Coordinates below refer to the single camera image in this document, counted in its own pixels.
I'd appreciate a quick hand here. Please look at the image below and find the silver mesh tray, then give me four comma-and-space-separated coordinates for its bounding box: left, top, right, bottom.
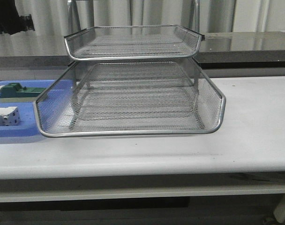
33, 58, 226, 137
77, 87, 196, 120
64, 24, 205, 62

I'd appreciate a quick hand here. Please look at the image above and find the grey metal rack frame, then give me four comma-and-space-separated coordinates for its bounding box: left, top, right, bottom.
67, 0, 205, 131

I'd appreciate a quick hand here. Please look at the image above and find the blue plastic tray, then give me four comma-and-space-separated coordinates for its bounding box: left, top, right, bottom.
0, 79, 74, 138

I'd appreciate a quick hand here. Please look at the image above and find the white circuit breaker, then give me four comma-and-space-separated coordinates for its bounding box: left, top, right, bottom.
0, 106, 20, 126

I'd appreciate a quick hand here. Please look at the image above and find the white table leg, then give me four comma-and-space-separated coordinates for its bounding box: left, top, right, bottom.
273, 195, 285, 223

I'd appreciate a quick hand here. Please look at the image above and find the green terminal block component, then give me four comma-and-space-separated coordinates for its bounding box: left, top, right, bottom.
0, 82, 46, 103

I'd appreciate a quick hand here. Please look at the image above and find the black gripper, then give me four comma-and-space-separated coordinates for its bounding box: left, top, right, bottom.
0, 0, 35, 35

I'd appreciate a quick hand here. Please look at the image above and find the grey stone counter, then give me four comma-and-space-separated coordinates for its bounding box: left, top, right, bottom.
0, 32, 285, 81

